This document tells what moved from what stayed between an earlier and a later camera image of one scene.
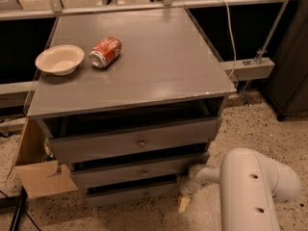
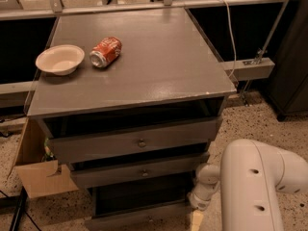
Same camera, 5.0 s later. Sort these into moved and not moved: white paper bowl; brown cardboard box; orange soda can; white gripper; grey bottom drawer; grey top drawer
Moved: grey bottom drawer; white gripper
Not moved: brown cardboard box; orange soda can; grey top drawer; white paper bowl
